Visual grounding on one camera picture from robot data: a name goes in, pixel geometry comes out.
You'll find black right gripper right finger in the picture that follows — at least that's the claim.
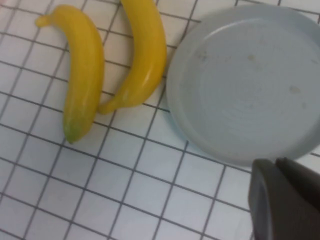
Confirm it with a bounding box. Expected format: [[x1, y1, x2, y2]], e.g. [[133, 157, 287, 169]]
[[275, 156, 320, 201]]

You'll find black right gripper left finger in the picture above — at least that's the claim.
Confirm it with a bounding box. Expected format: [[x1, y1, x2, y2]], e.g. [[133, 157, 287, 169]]
[[248, 158, 320, 240]]

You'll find yellow banana with green tip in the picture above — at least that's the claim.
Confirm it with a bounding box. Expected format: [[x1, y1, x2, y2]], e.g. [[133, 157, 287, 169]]
[[97, 0, 168, 115], [34, 4, 105, 145]]

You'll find grey round plate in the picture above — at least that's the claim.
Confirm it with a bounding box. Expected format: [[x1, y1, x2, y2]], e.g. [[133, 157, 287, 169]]
[[166, 3, 320, 168]]

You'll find white grid tablecloth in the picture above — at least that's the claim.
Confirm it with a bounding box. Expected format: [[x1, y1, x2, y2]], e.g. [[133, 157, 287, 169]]
[[0, 0, 320, 240]]

